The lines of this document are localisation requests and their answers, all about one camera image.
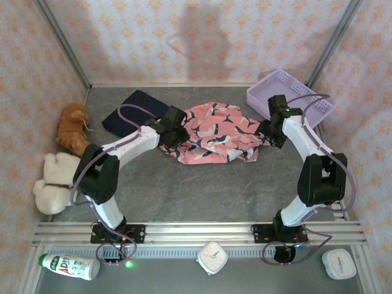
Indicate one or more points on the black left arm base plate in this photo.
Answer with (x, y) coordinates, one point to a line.
(137, 233)

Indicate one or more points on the pink patterned garment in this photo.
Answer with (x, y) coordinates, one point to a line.
(214, 134)

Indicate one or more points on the lavender plastic laundry basket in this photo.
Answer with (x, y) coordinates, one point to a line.
(284, 84)

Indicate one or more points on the aluminium frame crossbar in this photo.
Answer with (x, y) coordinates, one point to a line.
(183, 85)

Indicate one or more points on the navy blue garment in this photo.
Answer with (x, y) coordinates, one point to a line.
(141, 99)

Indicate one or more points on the white green drink bottle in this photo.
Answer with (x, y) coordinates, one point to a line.
(70, 267)

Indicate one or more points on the white square alarm clock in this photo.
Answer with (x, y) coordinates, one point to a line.
(339, 264)
(212, 258)

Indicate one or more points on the white plush bear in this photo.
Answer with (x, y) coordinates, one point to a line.
(56, 183)

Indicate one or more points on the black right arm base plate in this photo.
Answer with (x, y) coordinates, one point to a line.
(260, 232)

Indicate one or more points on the brown plush bear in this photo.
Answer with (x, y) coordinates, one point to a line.
(70, 128)

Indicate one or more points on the aluminium mounting rail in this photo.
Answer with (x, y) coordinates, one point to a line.
(199, 232)

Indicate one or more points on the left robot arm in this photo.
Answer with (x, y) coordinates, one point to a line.
(101, 177)

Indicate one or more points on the aluminium frame post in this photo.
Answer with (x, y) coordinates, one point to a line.
(61, 43)
(333, 43)

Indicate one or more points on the black round cap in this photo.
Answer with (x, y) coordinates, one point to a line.
(284, 254)

